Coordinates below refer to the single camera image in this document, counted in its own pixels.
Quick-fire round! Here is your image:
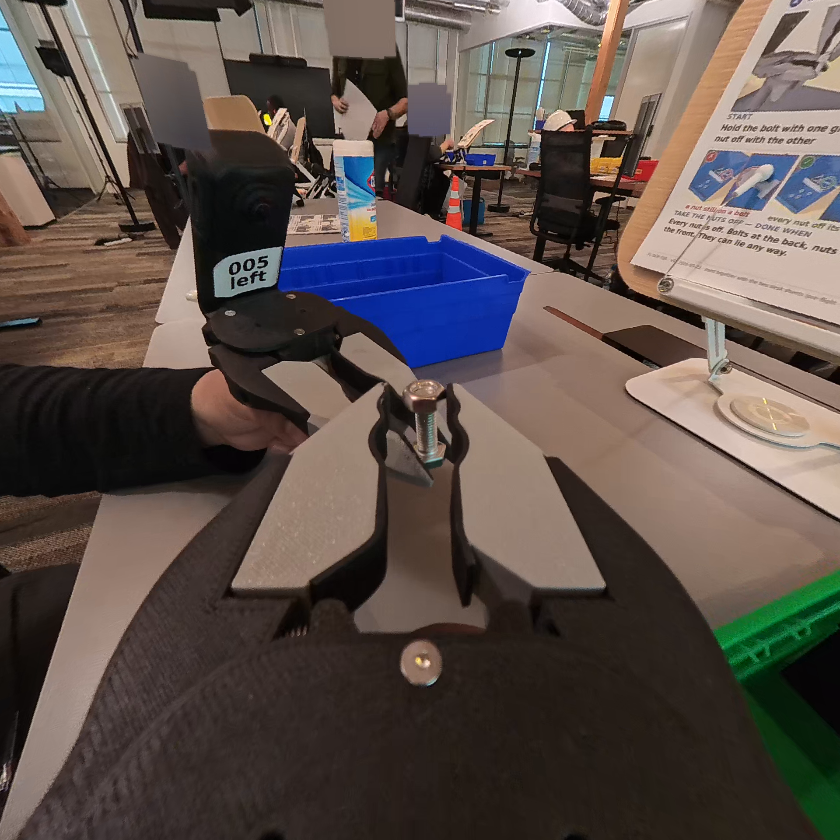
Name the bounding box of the printed instruction sheet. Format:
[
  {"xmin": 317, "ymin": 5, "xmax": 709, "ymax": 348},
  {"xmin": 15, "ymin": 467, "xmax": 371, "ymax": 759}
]
[{"xmin": 630, "ymin": 0, "xmax": 840, "ymax": 326}]

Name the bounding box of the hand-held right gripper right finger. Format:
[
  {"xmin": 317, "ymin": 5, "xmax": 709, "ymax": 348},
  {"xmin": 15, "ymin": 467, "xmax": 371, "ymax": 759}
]
[{"xmin": 446, "ymin": 384, "xmax": 608, "ymax": 608}]

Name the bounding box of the white disinfecting wipes canister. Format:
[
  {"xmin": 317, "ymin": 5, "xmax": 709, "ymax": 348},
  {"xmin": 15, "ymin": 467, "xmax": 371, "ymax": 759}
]
[{"xmin": 333, "ymin": 138, "xmax": 379, "ymax": 242}]

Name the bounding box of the black softbox light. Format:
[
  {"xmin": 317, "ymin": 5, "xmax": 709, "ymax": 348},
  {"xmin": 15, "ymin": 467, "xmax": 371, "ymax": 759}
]
[{"xmin": 141, "ymin": 0, "xmax": 253, "ymax": 22}]

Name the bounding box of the person's left hand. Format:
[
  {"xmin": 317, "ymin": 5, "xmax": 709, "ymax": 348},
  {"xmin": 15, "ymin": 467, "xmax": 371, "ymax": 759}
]
[{"xmin": 190, "ymin": 369, "xmax": 309, "ymax": 455}]

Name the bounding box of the blue plastic bin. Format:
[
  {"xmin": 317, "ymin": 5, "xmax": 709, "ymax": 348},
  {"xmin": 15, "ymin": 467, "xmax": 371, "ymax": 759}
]
[{"xmin": 276, "ymin": 235, "xmax": 531, "ymax": 368}]

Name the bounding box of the black office chair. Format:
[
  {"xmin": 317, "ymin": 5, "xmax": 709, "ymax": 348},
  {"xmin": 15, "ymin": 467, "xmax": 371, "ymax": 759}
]
[{"xmin": 530, "ymin": 128, "xmax": 621, "ymax": 280}]

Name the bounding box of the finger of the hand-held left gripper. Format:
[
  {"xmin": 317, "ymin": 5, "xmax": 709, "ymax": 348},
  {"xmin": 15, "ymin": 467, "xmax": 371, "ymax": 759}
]
[
  {"xmin": 322, "ymin": 318, "xmax": 411, "ymax": 403},
  {"xmin": 261, "ymin": 360, "xmax": 437, "ymax": 488}
]

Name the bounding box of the dark desk cable cover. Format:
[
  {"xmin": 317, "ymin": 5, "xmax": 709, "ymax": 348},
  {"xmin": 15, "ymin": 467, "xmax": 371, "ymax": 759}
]
[{"xmin": 545, "ymin": 305, "xmax": 706, "ymax": 368}]

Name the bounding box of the black wall screen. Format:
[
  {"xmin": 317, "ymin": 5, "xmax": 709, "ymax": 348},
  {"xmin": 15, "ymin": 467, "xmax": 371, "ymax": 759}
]
[{"xmin": 223, "ymin": 56, "xmax": 336, "ymax": 139}]

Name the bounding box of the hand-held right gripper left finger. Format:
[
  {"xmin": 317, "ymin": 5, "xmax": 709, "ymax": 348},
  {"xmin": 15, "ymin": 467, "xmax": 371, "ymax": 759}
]
[{"xmin": 230, "ymin": 382, "xmax": 392, "ymax": 611}]

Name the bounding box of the wooden board stand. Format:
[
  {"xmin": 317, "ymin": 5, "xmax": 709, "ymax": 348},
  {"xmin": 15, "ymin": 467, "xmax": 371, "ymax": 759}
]
[{"xmin": 203, "ymin": 95, "xmax": 266, "ymax": 135}]

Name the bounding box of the steel hex bolt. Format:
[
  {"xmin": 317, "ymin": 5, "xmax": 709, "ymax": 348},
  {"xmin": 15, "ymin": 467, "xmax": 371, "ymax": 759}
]
[{"xmin": 402, "ymin": 379, "xmax": 448, "ymax": 468}]

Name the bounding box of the green plastic bin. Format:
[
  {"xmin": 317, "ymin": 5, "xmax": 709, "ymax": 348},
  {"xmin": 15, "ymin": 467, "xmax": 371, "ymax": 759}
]
[{"xmin": 714, "ymin": 570, "xmax": 840, "ymax": 840}]

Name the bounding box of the person's left forearm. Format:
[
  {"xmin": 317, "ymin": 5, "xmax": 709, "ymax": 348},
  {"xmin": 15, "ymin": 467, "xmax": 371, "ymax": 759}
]
[{"xmin": 0, "ymin": 364, "xmax": 266, "ymax": 497}]

